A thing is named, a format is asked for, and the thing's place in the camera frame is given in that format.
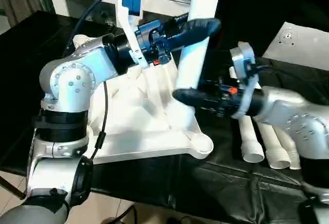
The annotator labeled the white plastic table top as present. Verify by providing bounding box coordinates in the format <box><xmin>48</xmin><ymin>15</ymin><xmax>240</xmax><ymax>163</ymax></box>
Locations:
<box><xmin>72</xmin><ymin>33</ymin><xmax>214</xmax><ymax>165</ymax></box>

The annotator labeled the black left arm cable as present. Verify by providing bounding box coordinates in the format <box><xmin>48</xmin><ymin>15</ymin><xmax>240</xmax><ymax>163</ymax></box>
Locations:
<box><xmin>66</xmin><ymin>0</ymin><xmax>121</xmax><ymax>37</ymax></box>

